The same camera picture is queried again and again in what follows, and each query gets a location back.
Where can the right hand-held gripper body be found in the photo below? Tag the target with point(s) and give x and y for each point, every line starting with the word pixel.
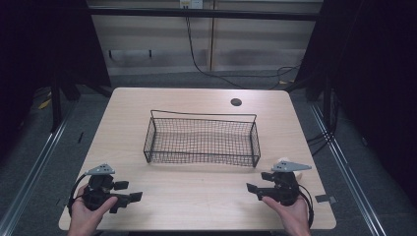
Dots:
pixel 284 188

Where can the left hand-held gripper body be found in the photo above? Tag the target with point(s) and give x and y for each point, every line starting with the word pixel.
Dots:
pixel 96 193

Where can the person's left hand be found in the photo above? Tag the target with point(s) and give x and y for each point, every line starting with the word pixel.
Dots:
pixel 86 218

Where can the person's right hand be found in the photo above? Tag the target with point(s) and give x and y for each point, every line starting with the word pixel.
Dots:
pixel 291 218

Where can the grey tape piece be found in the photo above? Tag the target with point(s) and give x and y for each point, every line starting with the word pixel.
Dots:
pixel 325 198

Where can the small black floor object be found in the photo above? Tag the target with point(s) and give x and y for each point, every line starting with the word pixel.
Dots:
pixel 80 137

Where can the dark round table grommet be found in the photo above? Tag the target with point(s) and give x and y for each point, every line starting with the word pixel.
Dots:
pixel 236 102

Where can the black metal stand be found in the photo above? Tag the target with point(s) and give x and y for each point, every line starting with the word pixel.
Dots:
pixel 56 105
pixel 329 105

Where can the yellow tape strip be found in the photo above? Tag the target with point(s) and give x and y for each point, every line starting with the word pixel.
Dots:
pixel 45 104

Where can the dark curtain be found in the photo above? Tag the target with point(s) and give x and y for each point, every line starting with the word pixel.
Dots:
pixel 42 42
pixel 370 82

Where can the black horizontal bar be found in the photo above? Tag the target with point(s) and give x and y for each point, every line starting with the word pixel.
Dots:
pixel 203 13

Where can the metal floor rail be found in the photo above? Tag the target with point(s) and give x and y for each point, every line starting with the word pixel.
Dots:
pixel 347 170
pixel 32 170

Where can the white wall outlet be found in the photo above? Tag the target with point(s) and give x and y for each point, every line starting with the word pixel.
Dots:
pixel 191 4

